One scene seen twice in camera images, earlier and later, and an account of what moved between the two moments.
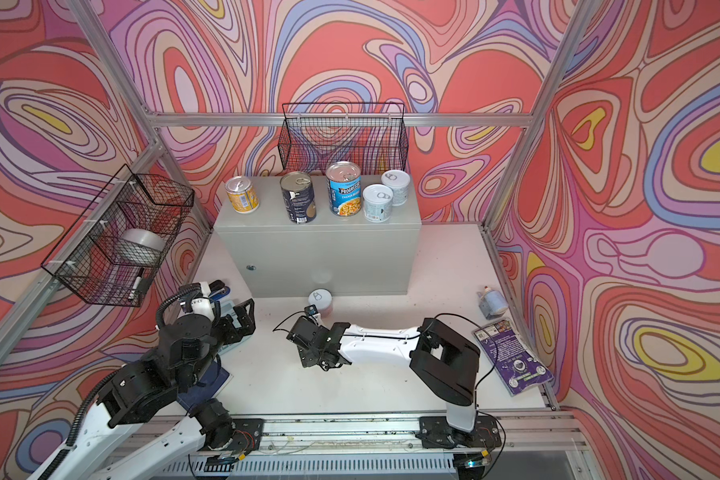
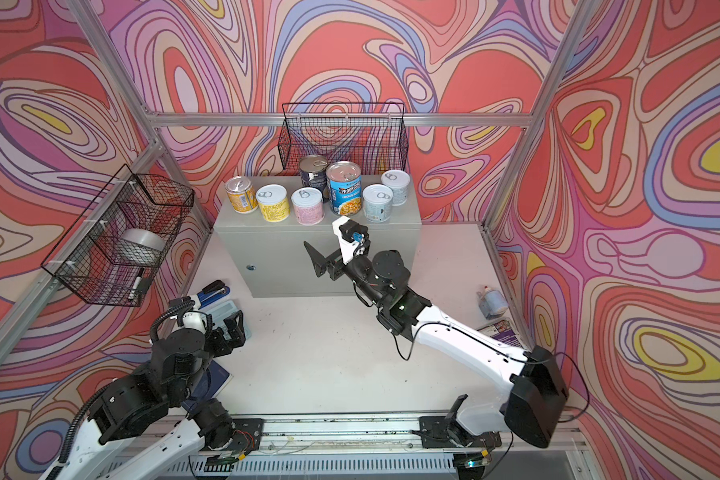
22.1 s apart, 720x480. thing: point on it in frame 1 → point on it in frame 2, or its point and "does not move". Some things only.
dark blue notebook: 210,380 does not move
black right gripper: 307,358 → 337,263
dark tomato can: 297,190 → 313,171
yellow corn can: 242,195 does not move
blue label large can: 345,191 does not move
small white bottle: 492,303 does not move
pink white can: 322,298 → 308,206
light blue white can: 377,203 does not move
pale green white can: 399,181 does not move
